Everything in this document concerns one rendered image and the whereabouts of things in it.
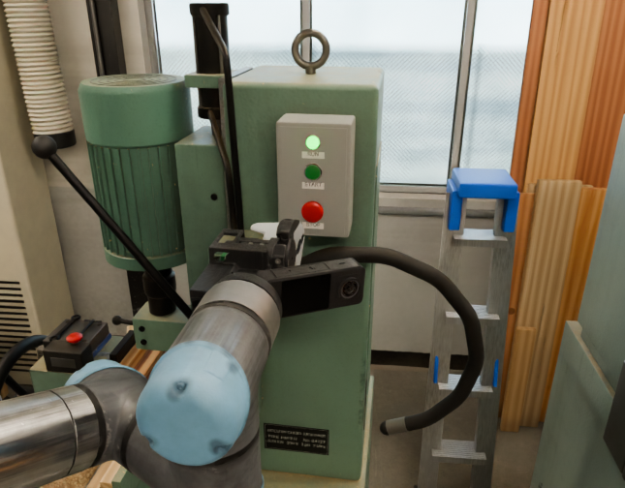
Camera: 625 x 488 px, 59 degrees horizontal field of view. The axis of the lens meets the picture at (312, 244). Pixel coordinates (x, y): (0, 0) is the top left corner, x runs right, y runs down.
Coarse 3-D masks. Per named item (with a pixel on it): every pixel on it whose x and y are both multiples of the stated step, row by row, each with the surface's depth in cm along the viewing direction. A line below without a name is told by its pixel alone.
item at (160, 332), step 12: (144, 312) 108; (180, 312) 108; (144, 324) 106; (156, 324) 105; (168, 324) 105; (180, 324) 104; (144, 336) 107; (156, 336) 106; (168, 336) 106; (144, 348) 108; (156, 348) 108; (168, 348) 107
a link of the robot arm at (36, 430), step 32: (96, 384) 50; (128, 384) 52; (0, 416) 42; (32, 416) 44; (64, 416) 45; (96, 416) 47; (128, 416) 49; (0, 448) 41; (32, 448) 43; (64, 448) 45; (96, 448) 47; (0, 480) 41; (32, 480) 43
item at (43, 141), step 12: (36, 144) 81; (48, 144) 81; (48, 156) 82; (60, 168) 83; (72, 180) 83; (84, 192) 84; (96, 204) 84; (108, 216) 85; (120, 228) 86; (120, 240) 86; (132, 252) 86; (144, 264) 87; (156, 276) 88; (168, 288) 88; (180, 300) 89
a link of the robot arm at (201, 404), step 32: (192, 320) 44; (224, 320) 43; (256, 320) 46; (192, 352) 40; (224, 352) 40; (256, 352) 43; (160, 384) 37; (192, 384) 37; (224, 384) 38; (256, 384) 43; (160, 416) 38; (192, 416) 37; (224, 416) 37; (256, 416) 43; (160, 448) 39; (192, 448) 38; (224, 448) 39
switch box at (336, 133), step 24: (288, 120) 73; (312, 120) 73; (336, 120) 73; (288, 144) 73; (336, 144) 72; (288, 168) 75; (336, 168) 74; (288, 192) 76; (312, 192) 75; (336, 192) 75; (288, 216) 77; (336, 216) 76
